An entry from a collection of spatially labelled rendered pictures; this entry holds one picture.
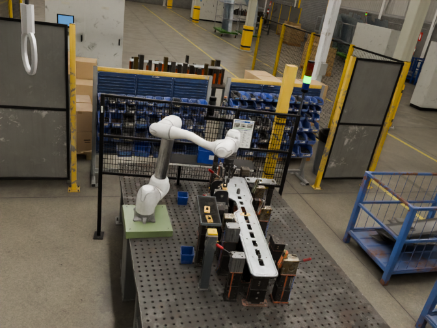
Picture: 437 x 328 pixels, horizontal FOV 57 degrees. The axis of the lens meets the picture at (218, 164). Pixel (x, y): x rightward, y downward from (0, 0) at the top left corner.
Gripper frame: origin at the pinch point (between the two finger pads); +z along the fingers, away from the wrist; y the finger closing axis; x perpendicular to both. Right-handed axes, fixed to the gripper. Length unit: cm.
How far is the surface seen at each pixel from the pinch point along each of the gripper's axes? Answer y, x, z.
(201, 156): -8, 85, 18
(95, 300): -92, 10, 128
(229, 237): 2.2, -34.9, 24.1
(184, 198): -23, 59, 50
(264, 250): 26, -43, 27
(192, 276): -20, -38, 58
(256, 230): 25.2, -19.2, 27.5
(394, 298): 197, 23, 128
